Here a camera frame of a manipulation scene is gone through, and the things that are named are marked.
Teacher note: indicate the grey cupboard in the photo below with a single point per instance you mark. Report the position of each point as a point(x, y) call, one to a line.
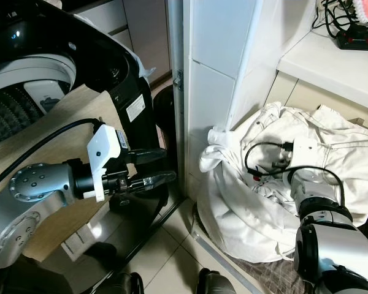
point(135, 24)

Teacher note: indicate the white denim jacket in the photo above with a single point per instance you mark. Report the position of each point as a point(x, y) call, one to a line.
point(239, 214)

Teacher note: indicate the metal cabinet hinge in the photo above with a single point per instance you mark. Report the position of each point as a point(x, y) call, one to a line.
point(179, 80)

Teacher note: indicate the white cabinet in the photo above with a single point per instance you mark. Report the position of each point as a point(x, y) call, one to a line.
point(221, 37)

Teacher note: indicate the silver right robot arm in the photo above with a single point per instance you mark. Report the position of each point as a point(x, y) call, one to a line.
point(331, 245)

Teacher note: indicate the pink and white item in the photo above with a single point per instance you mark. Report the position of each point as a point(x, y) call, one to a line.
point(365, 7)

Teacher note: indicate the black top-load washing machine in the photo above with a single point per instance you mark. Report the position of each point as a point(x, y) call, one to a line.
point(86, 30)

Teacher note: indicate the brown checkered cloth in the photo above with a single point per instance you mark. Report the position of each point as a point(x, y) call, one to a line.
point(270, 277)

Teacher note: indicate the white cloth label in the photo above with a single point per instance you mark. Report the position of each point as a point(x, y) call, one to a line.
point(83, 245)

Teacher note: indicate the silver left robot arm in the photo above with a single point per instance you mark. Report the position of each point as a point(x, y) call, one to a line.
point(18, 226)

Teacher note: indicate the black left robot foot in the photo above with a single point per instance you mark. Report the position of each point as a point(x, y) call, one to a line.
point(116, 285)

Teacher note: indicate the metal floor rail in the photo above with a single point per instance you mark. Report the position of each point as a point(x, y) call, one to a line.
point(227, 266)

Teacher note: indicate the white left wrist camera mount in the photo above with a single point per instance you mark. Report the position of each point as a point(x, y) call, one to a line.
point(105, 150)

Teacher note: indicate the black right robot foot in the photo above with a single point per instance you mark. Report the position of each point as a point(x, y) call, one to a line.
point(218, 285)

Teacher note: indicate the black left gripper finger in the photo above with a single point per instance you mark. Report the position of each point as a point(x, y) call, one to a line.
point(144, 155)
point(156, 179)

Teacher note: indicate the black robot foot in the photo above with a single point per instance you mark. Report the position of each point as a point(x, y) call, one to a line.
point(116, 285)
point(218, 285)

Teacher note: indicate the beige cloth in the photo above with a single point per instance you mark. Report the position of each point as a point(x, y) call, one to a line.
point(37, 147)

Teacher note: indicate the black power strip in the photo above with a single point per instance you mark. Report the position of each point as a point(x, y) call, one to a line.
point(359, 41)

